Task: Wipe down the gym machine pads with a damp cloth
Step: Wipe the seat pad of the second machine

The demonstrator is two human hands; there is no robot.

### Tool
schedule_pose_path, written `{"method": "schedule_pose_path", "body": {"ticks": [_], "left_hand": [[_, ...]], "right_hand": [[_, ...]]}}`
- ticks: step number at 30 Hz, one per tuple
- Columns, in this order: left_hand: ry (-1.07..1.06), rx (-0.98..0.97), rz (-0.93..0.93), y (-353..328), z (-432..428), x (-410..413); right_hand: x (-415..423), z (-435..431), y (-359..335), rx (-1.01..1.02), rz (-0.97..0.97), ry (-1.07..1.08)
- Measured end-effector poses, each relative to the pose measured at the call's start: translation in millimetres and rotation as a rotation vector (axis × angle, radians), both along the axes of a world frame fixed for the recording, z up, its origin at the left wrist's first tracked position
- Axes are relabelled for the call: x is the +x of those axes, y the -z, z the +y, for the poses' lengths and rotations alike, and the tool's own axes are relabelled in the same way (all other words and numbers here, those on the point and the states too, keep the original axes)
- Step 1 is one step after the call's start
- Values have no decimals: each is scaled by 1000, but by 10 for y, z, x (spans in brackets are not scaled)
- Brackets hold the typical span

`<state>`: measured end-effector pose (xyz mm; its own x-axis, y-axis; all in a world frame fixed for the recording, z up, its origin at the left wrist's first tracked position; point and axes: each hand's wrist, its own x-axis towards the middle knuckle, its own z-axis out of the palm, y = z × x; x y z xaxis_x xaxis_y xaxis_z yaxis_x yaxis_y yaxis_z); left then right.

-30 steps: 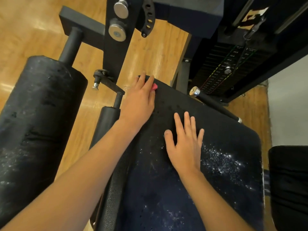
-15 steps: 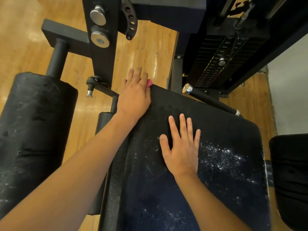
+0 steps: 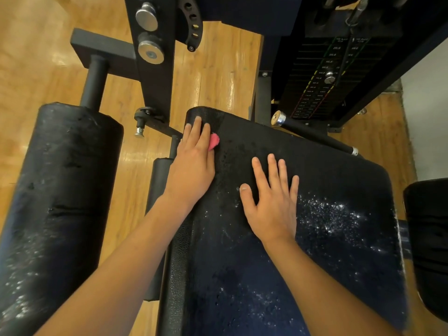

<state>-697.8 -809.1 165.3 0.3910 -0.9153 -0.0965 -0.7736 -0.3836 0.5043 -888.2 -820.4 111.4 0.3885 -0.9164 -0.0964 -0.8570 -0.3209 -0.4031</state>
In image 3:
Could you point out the person's right hand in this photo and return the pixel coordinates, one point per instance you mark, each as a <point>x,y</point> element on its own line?
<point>271,206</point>

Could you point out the pink cleaning cloth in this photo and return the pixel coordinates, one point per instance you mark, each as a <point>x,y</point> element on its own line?
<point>213,140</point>

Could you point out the person's left hand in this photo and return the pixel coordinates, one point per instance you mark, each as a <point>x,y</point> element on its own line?
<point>190,168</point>

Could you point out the person's left forearm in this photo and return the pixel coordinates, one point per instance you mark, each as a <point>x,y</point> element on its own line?
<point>112,283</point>

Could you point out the person's right forearm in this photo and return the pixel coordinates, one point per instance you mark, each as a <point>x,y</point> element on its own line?
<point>329,297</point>

